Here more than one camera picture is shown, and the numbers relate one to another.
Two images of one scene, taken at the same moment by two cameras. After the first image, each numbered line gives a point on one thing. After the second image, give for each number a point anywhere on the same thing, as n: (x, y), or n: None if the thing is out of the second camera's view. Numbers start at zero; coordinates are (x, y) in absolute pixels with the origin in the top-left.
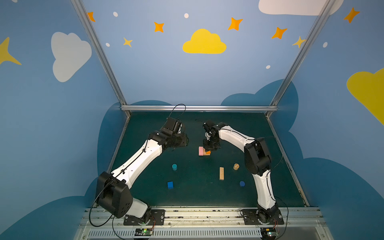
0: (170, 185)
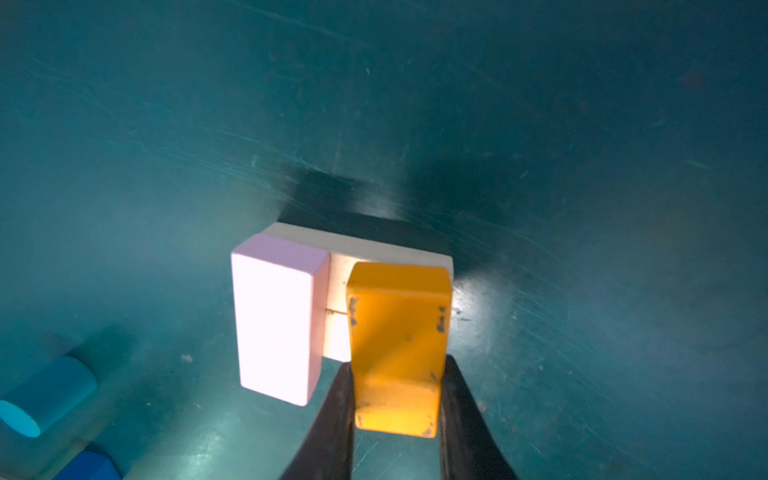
0: (89, 465)
